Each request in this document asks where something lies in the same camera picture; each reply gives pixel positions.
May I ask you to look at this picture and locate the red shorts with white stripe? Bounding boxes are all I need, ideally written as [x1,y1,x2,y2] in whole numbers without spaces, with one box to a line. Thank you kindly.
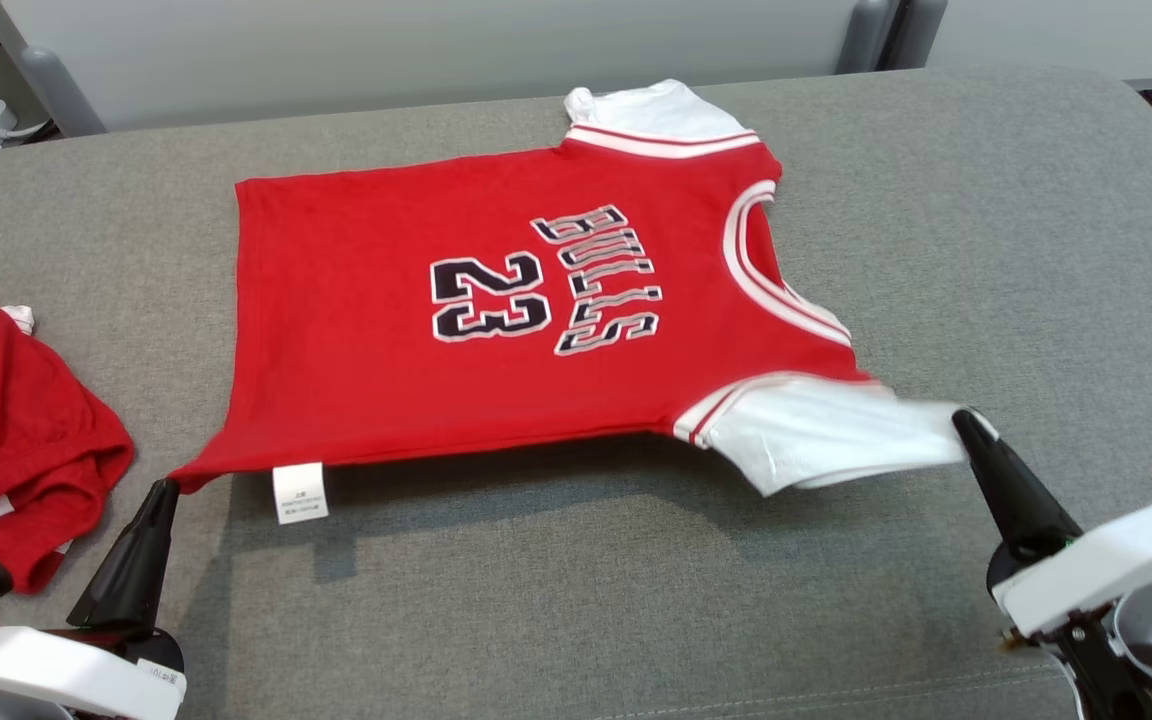
[0,293,135,597]

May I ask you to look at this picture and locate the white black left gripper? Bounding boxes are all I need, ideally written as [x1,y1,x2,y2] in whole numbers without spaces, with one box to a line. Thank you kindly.
[0,478,188,720]

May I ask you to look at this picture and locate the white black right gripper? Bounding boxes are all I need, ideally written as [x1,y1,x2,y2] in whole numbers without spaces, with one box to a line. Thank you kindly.
[951,407,1152,641]

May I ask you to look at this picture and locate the white partition panel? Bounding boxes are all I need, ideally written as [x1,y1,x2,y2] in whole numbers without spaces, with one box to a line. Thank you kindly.
[926,0,1152,93]
[0,0,863,134]

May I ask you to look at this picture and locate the grey fabric sofa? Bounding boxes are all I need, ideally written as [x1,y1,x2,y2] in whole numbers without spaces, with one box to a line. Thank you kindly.
[0,65,1152,720]

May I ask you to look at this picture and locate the red Bulls 23 jersey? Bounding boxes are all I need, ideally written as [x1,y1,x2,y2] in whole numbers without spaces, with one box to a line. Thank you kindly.
[168,78,999,527]

